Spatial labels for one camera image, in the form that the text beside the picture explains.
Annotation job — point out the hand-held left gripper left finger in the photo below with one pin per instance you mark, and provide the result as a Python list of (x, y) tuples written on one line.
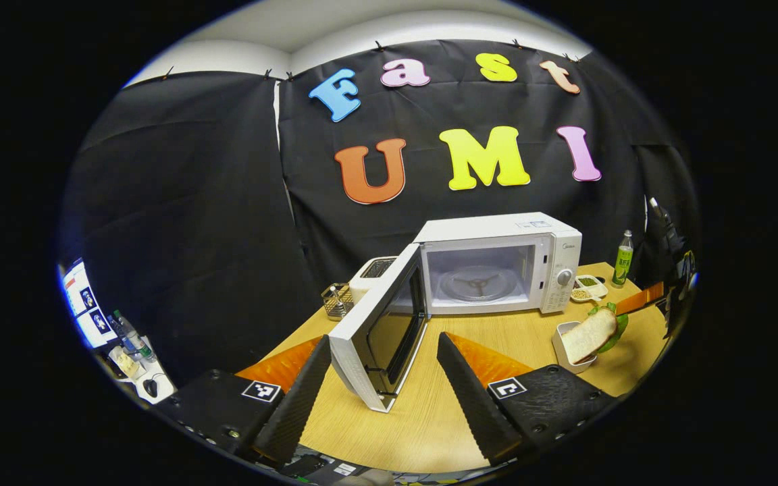
[(298, 405)]

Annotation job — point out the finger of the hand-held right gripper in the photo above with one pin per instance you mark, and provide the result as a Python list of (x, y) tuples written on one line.
[(642, 298)]

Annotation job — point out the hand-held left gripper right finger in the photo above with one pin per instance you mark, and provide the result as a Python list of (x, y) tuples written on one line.
[(473, 405)]

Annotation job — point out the sandwich with lettuce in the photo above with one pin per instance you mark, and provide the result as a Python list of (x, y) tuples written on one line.
[(588, 335)]

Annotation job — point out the white microwave oven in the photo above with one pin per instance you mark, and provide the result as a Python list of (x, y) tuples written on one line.
[(497, 229)]

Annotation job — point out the green drink bottle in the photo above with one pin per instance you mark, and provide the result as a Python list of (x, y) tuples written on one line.
[(623, 263)]

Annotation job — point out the white divided dish with grains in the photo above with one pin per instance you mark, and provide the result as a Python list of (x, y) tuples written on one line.
[(588, 287)]

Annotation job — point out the white rectangular container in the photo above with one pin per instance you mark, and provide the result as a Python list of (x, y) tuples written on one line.
[(558, 341)]

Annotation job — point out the white side desk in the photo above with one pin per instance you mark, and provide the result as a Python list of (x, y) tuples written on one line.
[(166, 390)]

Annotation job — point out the white toaster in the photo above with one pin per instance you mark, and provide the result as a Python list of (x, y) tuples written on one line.
[(365, 287)]

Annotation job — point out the black computer mouse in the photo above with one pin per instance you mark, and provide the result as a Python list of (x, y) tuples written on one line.
[(151, 388)]

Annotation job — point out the clear plastic bottle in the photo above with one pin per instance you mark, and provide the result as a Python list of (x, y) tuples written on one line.
[(134, 337)]

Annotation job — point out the black backdrop cloth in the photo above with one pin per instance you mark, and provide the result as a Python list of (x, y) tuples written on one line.
[(193, 202)]

